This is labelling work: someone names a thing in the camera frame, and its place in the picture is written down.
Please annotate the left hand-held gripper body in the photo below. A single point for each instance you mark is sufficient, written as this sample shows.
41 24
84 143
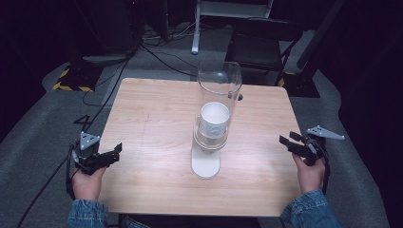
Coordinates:
86 148

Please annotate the clear tube cup dispenser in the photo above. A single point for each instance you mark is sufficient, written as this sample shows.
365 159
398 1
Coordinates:
207 158

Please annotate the white paper cup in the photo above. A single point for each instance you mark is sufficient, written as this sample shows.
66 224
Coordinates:
214 118

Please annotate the white metal stand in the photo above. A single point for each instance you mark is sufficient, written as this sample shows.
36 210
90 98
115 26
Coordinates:
198 28

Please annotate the black slanted pole stand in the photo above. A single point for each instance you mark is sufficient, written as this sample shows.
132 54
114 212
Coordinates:
316 34

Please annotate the person's left hand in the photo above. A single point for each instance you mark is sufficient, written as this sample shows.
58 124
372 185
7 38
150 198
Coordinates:
87 185

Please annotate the person's right hand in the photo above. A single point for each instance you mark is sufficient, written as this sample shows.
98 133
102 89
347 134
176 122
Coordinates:
309 177

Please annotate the black yellow striped stand base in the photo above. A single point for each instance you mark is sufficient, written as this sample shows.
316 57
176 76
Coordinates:
76 79

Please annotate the black folding chair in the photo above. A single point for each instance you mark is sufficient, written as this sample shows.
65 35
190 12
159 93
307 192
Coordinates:
259 47

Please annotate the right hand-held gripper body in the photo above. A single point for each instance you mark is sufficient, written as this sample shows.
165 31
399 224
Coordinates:
316 144

